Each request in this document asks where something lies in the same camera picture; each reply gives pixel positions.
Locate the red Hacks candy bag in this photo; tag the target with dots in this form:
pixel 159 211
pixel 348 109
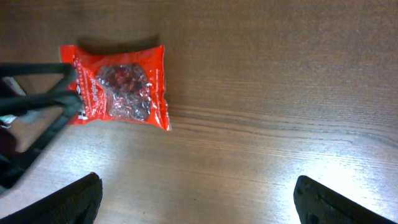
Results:
pixel 119 87

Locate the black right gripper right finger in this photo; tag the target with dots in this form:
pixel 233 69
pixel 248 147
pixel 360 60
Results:
pixel 317 204

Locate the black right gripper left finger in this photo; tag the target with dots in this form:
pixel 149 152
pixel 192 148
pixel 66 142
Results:
pixel 77 203

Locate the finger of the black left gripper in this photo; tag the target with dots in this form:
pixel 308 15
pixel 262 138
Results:
pixel 16 69
pixel 14 167

